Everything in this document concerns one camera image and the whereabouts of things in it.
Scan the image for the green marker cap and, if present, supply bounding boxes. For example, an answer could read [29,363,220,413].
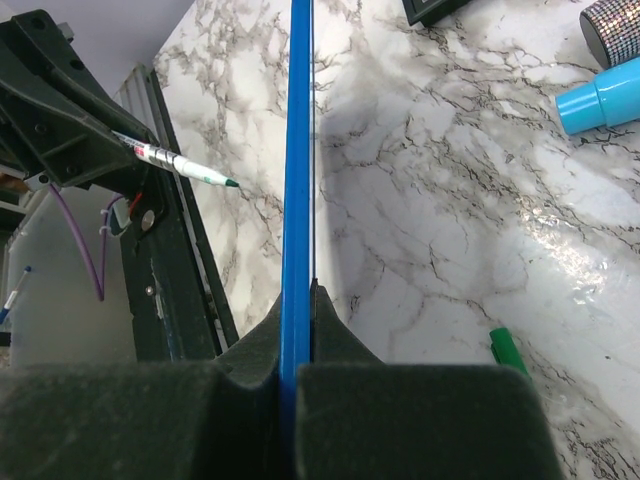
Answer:
[489,327,530,378]

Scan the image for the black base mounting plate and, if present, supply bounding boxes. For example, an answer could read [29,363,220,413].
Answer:
[119,69,240,364]

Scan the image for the aluminium frame rail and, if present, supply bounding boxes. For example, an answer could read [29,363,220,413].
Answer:
[114,63,158,136]

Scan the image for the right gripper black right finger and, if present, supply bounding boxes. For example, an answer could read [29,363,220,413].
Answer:
[297,285,562,479]

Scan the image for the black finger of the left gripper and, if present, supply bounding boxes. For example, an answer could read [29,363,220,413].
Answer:
[1,12,156,190]

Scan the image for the green white marker pen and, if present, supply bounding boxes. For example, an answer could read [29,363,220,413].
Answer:
[113,131,239,188]

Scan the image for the blue toy microphone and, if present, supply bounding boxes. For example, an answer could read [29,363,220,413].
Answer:
[555,58,639,135]

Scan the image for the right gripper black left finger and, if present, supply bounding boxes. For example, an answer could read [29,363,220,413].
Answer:
[1,307,281,479]

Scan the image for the blue white pen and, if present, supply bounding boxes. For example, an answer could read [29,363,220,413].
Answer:
[0,266,32,324]

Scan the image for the black grey chessboard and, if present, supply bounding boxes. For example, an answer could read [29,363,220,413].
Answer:
[402,0,470,27]

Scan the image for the blue framed whiteboard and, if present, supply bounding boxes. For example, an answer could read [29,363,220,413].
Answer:
[278,1,314,479]

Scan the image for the glitter tube silver cap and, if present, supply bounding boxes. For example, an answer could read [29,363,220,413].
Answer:
[579,0,639,69]

